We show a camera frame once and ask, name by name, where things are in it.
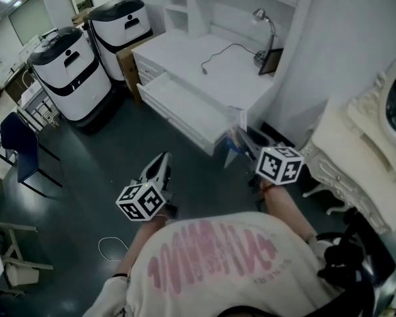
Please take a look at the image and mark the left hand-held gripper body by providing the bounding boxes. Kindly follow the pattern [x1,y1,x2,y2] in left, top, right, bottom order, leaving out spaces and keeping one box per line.
[115,175,179,223]

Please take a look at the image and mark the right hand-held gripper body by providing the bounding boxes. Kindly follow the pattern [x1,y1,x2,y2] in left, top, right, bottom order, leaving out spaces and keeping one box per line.
[250,145,304,186]

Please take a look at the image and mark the white desk drawer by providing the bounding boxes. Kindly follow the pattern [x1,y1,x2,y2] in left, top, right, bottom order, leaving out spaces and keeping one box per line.
[137,71,249,157]

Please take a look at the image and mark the person's right forearm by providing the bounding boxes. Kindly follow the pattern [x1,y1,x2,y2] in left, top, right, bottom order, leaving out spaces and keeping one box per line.
[267,185,317,242]

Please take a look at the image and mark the person's left forearm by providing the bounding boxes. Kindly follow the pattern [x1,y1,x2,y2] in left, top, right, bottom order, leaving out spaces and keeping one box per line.
[114,218,168,277]

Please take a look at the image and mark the cream ornate vanity table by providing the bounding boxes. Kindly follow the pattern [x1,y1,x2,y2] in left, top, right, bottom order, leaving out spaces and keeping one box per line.
[300,87,396,236]

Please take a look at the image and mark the white pink-print T-shirt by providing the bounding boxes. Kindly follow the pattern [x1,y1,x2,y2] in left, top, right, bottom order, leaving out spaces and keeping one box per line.
[82,211,344,317]

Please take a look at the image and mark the brown cardboard box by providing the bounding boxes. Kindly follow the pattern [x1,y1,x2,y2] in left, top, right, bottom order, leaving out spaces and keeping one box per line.
[115,43,145,104]

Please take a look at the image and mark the silver desk lamp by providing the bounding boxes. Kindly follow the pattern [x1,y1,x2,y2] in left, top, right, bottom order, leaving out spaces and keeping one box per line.
[252,7,278,68]

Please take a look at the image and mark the white desk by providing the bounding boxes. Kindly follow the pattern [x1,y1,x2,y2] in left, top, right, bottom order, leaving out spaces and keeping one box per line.
[131,33,275,170]

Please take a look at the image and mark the large white black robot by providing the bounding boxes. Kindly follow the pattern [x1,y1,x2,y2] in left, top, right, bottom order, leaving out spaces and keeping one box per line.
[28,26,120,135]

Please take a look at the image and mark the black backpack harness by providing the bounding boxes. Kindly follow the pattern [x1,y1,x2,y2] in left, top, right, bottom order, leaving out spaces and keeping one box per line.
[316,209,396,317]

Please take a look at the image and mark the blue chair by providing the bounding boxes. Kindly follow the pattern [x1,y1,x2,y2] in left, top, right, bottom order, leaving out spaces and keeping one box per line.
[0,112,63,198]

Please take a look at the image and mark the white bucket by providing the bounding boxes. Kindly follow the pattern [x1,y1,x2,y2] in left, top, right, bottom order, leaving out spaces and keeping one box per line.
[5,264,40,285]

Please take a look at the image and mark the white shelf unit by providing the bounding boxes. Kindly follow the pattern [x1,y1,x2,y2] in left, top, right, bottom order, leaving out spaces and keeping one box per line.
[158,0,304,42]

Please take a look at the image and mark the dark cabinet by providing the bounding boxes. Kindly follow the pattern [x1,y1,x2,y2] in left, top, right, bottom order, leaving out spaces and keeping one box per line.
[3,66,32,104]

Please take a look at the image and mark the large glass window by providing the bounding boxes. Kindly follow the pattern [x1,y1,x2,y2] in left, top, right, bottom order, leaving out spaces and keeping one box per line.
[8,0,57,44]

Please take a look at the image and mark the white cable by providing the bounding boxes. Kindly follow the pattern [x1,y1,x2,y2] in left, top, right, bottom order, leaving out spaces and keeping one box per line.
[98,236,129,261]

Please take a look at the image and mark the black power cable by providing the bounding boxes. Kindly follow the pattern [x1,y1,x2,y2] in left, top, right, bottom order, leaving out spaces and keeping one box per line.
[201,43,261,75]

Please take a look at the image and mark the white wire cart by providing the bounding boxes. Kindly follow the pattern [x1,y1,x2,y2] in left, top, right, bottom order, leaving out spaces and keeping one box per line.
[18,81,62,131]

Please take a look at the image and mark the grey metal frame stool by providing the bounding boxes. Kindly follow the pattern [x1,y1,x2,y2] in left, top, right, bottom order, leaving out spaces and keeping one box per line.
[0,123,19,164]

